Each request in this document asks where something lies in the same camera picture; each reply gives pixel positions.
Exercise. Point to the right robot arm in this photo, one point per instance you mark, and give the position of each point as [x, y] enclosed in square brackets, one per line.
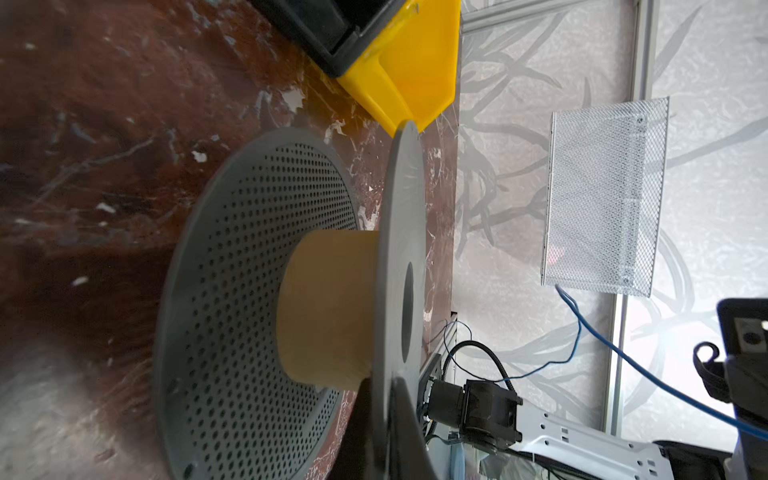
[498, 422]

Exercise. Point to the yellow plastic bin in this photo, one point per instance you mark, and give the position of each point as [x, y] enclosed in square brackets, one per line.
[409, 71]

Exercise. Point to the white wire mesh basket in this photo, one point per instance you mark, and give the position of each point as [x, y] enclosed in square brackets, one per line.
[605, 189]

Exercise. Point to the black plastic bin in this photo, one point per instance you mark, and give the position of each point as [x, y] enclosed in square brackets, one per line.
[333, 33]

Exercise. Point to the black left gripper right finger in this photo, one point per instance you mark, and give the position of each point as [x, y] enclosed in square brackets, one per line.
[408, 456]

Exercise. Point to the pink object in basket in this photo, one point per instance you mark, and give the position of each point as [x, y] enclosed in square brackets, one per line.
[553, 254]

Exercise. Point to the grey perforated cable spool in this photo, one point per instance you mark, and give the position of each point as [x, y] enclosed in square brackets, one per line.
[276, 302]

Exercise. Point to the aluminium frame profile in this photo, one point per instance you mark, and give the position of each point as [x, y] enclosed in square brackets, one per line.
[522, 61]

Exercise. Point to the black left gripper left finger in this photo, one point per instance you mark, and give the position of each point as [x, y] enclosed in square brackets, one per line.
[352, 459]

